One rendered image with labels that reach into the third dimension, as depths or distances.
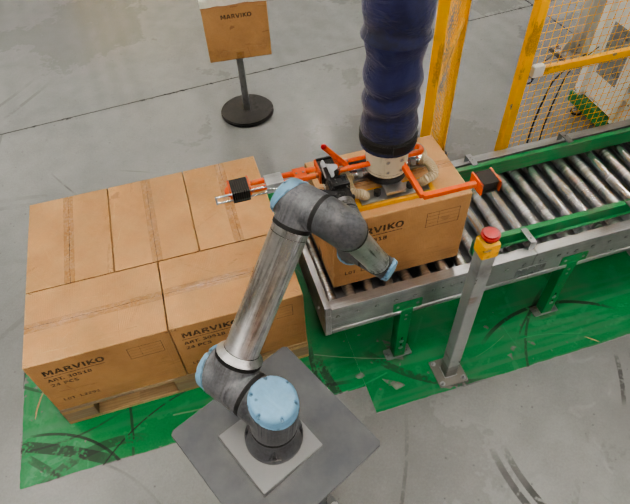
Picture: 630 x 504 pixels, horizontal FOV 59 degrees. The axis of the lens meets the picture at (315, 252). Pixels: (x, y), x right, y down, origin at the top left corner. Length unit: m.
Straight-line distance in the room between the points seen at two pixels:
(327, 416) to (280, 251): 0.66
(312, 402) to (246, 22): 2.49
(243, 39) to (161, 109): 1.13
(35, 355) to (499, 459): 2.06
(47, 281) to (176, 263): 0.59
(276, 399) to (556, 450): 1.58
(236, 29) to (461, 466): 2.77
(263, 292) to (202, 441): 0.61
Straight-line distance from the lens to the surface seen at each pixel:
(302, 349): 2.84
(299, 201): 1.48
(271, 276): 1.56
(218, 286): 2.53
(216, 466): 1.92
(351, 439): 1.91
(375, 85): 1.97
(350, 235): 1.48
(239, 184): 2.13
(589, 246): 2.89
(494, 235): 2.08
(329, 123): 4.23
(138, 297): 2.60
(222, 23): 3.70
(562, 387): 3.03
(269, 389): 1.67
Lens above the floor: 2.53
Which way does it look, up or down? 50 degrees down
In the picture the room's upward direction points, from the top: 3 degrees counter-clockwise
